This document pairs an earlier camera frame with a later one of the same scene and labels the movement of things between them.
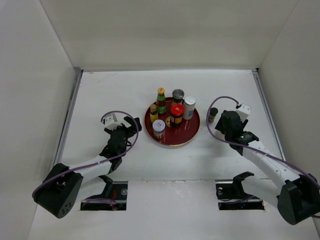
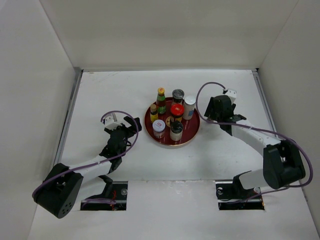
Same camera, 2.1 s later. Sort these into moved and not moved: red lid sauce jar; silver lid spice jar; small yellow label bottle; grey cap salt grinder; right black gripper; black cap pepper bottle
Moved: right black gripper; black cap pepper bottle
Not moved: grey cap salt grinder; red lid sauce jar; small yellow label bottle; silver lid spice jar
